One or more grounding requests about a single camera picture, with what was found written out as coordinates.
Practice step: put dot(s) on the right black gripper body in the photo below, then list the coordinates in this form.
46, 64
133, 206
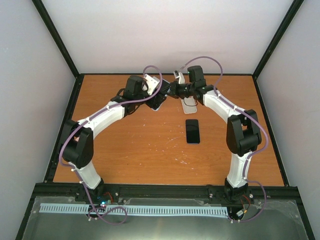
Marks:
179, 93

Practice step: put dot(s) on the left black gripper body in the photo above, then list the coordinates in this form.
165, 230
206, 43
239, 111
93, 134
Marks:
154, 103

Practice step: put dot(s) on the white translucent phone case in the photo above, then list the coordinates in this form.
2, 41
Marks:
189, 105

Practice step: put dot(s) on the blue phone black screen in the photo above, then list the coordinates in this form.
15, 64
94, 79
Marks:
192, 131

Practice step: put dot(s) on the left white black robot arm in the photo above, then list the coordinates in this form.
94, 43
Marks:
77, 139

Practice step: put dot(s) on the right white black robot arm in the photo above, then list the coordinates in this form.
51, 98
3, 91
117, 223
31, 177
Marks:
243, 134

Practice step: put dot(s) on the metal front plate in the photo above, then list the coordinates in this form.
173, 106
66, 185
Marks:
274, 220

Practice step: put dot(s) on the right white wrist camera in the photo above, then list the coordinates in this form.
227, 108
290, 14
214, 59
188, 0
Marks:
179, 77

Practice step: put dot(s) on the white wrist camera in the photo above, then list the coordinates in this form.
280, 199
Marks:
179, 77
150, 84

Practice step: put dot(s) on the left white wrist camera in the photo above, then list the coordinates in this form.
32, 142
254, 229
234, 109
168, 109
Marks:
150, 84

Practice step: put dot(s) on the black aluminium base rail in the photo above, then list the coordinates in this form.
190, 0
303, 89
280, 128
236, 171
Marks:
206, 193

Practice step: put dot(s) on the left black frame post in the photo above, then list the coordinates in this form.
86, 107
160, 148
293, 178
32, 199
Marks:
48, 22

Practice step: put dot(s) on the black frame post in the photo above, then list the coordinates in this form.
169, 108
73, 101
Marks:
281, 30
48, 22

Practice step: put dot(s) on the right black frame post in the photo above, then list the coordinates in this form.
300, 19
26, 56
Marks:
281, 30

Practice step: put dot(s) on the light blue cable duct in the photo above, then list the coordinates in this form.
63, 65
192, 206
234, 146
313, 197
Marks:
137, 210

